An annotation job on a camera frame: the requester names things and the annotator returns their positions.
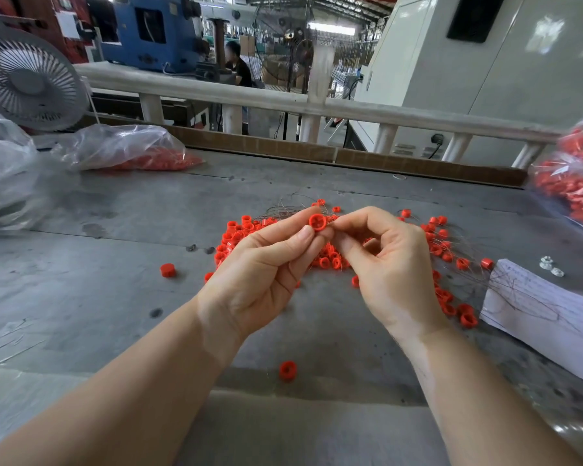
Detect large grey machine cabinet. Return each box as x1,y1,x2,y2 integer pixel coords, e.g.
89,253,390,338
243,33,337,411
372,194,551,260
352,0,583,168

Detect pile of red plastic rings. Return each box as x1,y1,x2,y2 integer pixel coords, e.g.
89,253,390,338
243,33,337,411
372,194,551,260
204,199,497,329

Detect white paper sheet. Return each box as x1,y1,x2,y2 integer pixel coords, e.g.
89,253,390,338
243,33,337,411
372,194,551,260
481,259,583,389

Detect brown wooden board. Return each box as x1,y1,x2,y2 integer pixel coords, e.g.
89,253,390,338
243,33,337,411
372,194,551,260
80,115,528,188

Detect bundle of thin metal wires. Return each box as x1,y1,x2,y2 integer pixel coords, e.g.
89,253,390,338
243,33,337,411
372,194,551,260
264,201,400,321

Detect crumpled clear plastic bag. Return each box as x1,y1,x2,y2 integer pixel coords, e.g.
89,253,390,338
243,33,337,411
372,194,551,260
0,104,60,232

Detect person's left forearm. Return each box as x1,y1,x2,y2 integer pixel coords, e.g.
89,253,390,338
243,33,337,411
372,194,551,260
0,300,239,466

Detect red industrial machine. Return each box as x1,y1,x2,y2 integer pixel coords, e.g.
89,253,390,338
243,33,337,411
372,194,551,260
0,0,91,64

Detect white desk fan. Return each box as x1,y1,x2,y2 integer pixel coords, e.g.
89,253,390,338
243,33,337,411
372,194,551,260
0,27,91,133

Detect blue industrial machine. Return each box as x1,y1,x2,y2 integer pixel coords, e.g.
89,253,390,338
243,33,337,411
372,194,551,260
105,0,210,74

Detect person's left hand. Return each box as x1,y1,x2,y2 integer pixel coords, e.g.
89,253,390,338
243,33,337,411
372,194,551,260
194,206,330,367

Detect white metal railing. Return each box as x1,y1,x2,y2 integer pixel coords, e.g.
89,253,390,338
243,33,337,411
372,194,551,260
74,61,565,169

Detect black pedestal fan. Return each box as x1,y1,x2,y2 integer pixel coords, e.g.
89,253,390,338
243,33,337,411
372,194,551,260
284,32,317,93

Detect person's right hand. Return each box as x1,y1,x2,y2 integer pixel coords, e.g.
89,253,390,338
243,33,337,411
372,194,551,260
325,206,450,346

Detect large clear bag red pieces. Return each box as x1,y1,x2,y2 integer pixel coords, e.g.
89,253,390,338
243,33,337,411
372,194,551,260
529,96,583,236

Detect clear bag with red pieces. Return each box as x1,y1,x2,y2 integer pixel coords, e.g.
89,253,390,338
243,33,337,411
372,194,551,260
54,124,205,173

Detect person's right forearm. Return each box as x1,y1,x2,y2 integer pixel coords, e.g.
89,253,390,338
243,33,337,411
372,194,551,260
400,325,583,466

